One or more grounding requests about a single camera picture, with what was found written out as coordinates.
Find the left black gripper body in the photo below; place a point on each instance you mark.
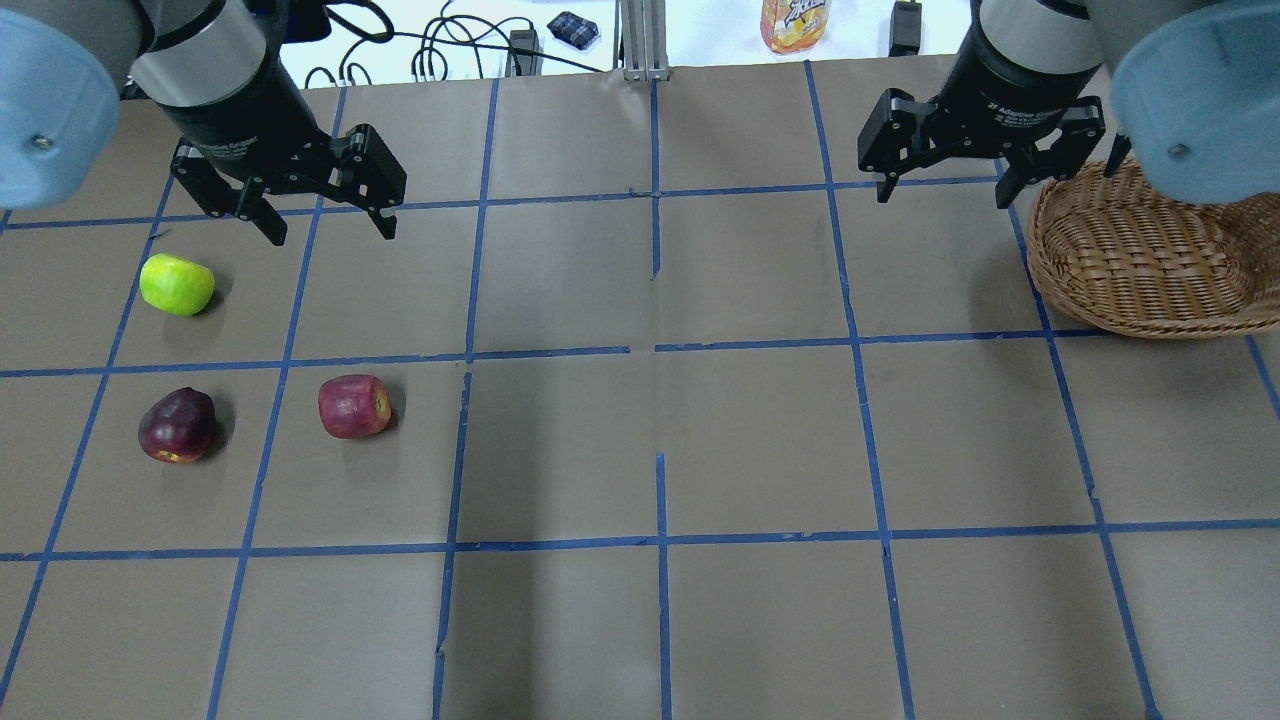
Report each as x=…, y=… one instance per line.
x=243, y=118

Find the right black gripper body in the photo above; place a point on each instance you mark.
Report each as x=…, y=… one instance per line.
x=1007, y=92

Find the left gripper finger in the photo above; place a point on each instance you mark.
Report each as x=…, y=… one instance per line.
x=369, y=177
x=203, y=180

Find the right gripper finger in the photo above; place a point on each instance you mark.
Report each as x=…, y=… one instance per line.
x=896, y=140
x=1080, y=128

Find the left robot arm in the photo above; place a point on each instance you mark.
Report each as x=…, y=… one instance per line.
x=214, y=68

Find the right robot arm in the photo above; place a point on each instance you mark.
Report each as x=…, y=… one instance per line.
x=1189, y=88

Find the wicker basket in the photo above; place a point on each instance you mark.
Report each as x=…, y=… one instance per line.
x=1113, y=252

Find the green apple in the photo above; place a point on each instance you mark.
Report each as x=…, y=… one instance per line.
x=176, y=286

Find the black power adapter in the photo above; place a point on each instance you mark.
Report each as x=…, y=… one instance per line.
x=906, y=23

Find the orange juice bottle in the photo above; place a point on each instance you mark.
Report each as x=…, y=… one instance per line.
x=789, y=27

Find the black power brick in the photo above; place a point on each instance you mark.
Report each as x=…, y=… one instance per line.
x=523, y=58

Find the dark red apple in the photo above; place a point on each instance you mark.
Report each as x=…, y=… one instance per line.
x=180, y=428

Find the dark blue checkered pouch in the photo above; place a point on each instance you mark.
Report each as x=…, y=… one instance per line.
x=574, y=30

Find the aluminium frame post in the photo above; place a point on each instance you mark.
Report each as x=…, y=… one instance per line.
x=642, y=40

